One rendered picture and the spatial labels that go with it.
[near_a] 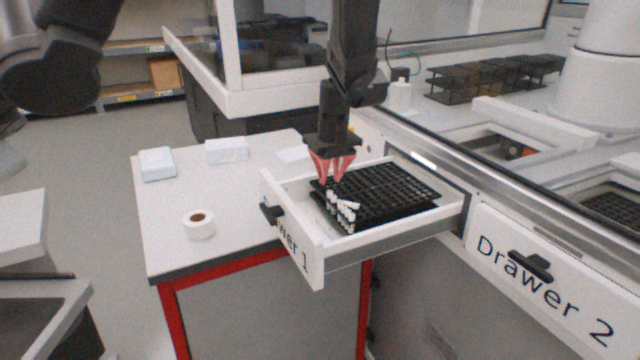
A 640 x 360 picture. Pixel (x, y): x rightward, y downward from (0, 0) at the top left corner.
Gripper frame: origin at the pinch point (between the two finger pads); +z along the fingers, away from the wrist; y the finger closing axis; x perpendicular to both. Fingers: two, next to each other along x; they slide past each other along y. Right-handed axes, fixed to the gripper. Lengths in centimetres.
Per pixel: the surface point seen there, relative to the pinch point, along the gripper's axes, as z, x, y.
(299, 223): 1.4, 9.6, 10.9
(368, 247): 7.1, 14.3, -1.0
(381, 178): 3.6, -1.2, -14.0
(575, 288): 2.5, 38.4, -21.1
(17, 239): 21, -34, 61
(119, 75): 85, -413, 37
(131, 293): 99, -90, 49
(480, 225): 3.4, 20.7, -21.2
